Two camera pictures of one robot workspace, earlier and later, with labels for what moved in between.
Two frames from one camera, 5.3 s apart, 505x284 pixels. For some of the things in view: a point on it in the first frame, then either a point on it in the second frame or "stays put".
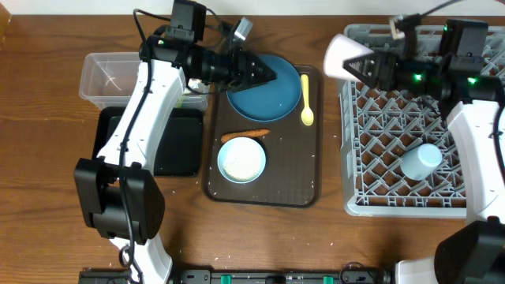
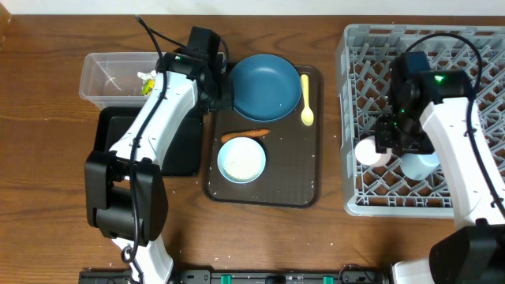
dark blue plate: (271, 101) stays put
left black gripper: (245, 68) -> (220, 99)
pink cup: (341, 48) -> (366, 154)
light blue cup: (417, 161) stays put
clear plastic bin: (108, 80) stays put
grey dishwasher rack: (377, 125) stays put
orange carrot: (249, 132) stays put
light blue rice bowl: (241, 160) stays put
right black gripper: (379, 67) -> (389, 139)
